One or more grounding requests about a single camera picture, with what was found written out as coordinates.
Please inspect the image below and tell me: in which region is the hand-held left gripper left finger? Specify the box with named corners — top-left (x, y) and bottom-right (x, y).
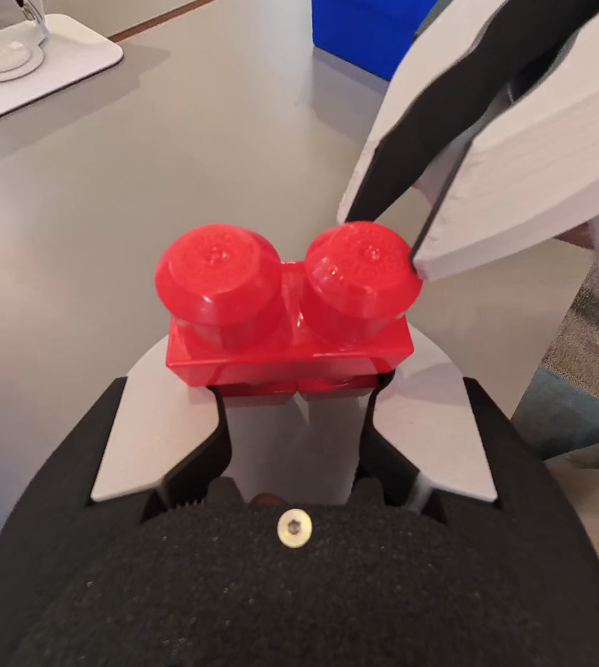
top-left (90, 355), bottom-right (232, 503)

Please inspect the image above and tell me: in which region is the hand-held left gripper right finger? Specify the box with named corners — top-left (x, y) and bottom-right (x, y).
top-left (360, 323), bottom-right (499, 504)

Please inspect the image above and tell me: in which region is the person's jeans leg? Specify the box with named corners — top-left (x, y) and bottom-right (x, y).
top-left (512, 367), bottom-right (599, 460)

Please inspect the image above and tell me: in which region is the white board stand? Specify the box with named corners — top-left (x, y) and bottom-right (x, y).
top-left (0, 0), bottom-right (126, 134)

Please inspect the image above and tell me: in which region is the red mega block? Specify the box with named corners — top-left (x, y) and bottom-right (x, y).
top-left (294, 373), bottom-right (379, 400)
top-left (214, 382), bottom-right (299, 406)
top-left (154, 221), bottom-right (426, 389)

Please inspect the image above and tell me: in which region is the blue storage bin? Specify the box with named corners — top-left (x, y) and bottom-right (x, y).
top-left (310, 0), bottom-right (442, 83)

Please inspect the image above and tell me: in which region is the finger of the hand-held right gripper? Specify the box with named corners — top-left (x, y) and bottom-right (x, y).
top-left (337, 0), bottom-right (599, 226)
top-left (410, 0), bottom-right (599, 283)

